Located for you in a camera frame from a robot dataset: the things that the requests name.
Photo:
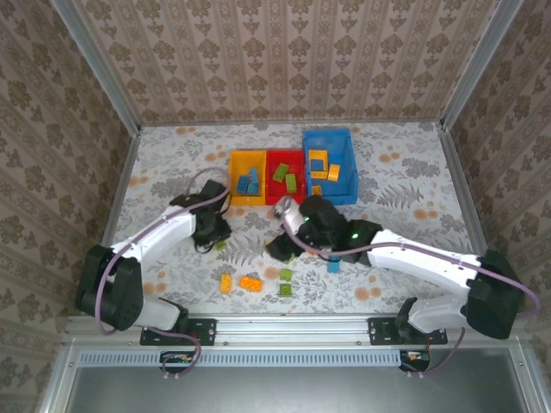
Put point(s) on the long orange lego brick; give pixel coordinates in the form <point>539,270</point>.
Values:
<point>251,283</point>

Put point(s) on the aluminium frame post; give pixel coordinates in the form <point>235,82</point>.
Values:
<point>477,64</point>
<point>109,81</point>

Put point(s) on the blue lego brick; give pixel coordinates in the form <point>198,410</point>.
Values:
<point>243,184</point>
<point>333,266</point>
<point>255,180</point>

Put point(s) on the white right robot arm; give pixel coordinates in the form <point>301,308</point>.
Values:
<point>430,260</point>

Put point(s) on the green lego brick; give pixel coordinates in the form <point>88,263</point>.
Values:
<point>285,274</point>
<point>280,172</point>
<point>284,289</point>
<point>292,183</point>

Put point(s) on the yellow lego window frame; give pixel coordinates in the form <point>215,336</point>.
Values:
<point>317,154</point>

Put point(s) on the tall yellow lego brick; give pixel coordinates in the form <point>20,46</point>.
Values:
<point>333,172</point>

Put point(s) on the yellow plastic bin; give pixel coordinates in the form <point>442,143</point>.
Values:
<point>241,161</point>

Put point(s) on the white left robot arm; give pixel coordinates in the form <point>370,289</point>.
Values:
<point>150,236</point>

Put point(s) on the grey metal panel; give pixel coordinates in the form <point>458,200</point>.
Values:
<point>301,391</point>

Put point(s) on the blue plastic bin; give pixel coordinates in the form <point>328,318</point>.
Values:
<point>344,150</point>

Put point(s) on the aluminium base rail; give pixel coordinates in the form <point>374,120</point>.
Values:
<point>292,329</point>

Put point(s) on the floral tablecloth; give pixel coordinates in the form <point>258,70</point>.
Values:
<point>387,193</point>

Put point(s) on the red plastic bin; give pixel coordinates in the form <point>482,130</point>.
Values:
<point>286,198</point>

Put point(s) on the aluminium table edge rail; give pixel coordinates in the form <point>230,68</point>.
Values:
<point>462,189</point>
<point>121,189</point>

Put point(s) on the small yellow lego brick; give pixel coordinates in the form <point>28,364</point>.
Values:
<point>317,190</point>

